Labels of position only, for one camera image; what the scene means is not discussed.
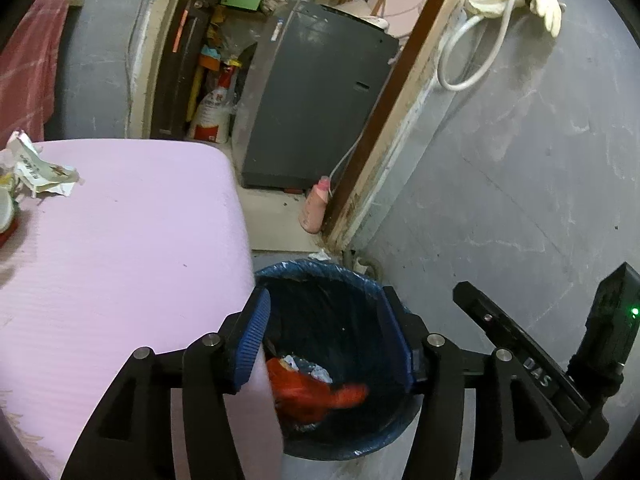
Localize red plastic bag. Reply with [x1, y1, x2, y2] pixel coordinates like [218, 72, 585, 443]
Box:
[267, 358, 369, 426]

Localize white hose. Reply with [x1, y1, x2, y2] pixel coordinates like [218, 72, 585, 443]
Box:
[437, 0, 526, 92]

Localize grey washing machine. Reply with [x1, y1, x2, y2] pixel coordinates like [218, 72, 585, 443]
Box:
[231, 1, 399, 190]

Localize blue-lined trash bin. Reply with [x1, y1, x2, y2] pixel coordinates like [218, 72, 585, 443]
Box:
[256, 260, 421, 462]

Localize pink table cloth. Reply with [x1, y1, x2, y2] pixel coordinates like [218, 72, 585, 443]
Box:
[1, 139, 254, 479]

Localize beige rubber gloves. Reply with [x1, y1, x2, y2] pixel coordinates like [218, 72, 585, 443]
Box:
[465, 0, 564, 38]

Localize dark wooden door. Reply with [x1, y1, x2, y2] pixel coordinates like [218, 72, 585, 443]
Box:
[150, 0, 220, 140]

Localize red plaid cloth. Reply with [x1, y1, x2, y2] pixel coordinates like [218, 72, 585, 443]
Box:
[0, 0, 70, 145]

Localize pink bottle on floor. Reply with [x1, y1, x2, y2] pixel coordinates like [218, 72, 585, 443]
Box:
[298, 176, 331, 234]

